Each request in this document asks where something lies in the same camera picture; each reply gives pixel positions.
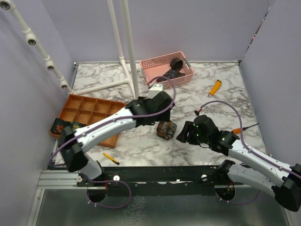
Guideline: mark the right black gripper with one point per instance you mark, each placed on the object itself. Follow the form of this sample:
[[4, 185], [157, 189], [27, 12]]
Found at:
[[188, 126]]

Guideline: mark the yellow handled utility knife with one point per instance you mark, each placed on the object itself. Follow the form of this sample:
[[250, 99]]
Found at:
[[215, 88]]

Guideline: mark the orange handled screwdriver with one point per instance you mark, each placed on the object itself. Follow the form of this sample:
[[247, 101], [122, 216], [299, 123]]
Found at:
[[239, 130]]

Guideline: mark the navy yellow-flower rolled tie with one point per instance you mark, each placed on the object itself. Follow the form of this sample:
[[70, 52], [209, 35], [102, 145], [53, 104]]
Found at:
[[76, 125]]

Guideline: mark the black orange-flower rolled tie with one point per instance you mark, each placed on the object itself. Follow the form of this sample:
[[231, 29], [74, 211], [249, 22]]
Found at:
[[59, 125]]

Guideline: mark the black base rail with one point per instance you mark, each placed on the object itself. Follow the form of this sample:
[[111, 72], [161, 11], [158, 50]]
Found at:
[[161, 181]]

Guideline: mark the wooden compartment tray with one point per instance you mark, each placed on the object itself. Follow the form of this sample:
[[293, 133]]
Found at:
[[87, 110]]

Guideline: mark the brown grey floral tie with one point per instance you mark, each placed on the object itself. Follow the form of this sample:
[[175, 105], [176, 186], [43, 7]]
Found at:
[[166, 130]]

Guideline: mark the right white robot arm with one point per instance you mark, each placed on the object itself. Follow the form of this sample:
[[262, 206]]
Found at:
[[278, 179]]

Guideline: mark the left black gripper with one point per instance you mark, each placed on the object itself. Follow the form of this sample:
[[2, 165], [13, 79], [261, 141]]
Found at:
[[165, 117]]

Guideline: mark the pink perforated plastic basket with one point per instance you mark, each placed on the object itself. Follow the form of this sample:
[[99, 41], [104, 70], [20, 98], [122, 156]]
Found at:
[[153, 68]]

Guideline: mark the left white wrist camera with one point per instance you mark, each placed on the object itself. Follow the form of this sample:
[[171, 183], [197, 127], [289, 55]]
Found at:
[[155, 89]]

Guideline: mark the dark blue-flowered tie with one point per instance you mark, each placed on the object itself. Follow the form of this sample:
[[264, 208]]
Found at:
[[176, 65]]

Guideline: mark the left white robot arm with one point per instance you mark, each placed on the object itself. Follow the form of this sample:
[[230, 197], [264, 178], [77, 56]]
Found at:
[[75, 144]]

